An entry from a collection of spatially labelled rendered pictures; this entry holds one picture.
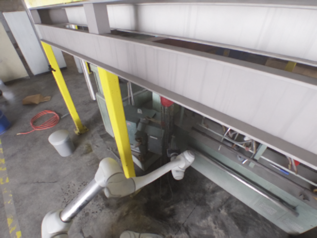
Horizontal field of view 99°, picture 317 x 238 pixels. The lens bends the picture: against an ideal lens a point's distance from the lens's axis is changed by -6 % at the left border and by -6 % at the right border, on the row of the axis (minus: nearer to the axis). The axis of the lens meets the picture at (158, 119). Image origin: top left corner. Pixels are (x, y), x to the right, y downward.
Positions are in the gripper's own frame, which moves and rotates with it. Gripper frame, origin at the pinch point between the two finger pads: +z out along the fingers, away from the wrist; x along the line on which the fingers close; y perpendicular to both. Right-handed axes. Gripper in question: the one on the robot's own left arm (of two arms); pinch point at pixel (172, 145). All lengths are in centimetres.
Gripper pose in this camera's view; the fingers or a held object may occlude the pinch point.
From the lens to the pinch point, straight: 157.8
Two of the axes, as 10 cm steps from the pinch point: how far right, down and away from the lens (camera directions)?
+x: -10.0, 0.5, -0.7
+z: -0.8, -6.2, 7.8
